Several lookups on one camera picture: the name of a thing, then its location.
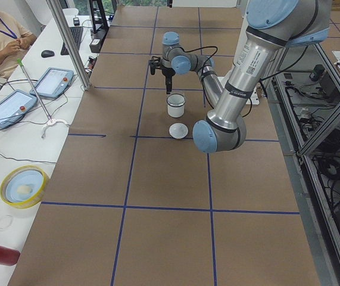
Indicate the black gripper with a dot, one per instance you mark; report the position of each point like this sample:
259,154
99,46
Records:
168,72

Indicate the metal reacher grabber stick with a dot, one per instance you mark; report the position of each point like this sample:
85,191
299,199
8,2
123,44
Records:
50,120

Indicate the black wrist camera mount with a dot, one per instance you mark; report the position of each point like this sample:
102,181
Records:
154,64

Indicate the black power adapter box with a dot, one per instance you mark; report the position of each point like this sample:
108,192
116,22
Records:
97,41

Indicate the light blue plate with bun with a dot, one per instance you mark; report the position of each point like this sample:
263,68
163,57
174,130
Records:
23,186

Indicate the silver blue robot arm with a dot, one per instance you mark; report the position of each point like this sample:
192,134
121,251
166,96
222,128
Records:
272,25

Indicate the near blue teach pendant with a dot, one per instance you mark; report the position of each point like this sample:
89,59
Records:
14,107

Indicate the far blue teach pendant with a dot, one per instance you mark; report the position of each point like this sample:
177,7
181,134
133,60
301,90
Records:
54,82

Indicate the black computer mouse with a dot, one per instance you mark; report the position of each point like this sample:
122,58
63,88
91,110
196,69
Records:
47,53

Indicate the blue teach pendant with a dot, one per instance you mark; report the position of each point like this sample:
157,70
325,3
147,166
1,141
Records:
14,107
54,82

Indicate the aluminium frame post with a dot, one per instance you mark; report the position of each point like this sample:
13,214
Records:
60,19

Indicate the yellow tape roll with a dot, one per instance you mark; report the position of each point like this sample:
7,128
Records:
30,202

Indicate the white enamel cup blue rim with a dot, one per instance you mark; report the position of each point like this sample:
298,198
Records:
175,112

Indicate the white round cup lid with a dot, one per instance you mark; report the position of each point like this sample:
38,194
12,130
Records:
178,130

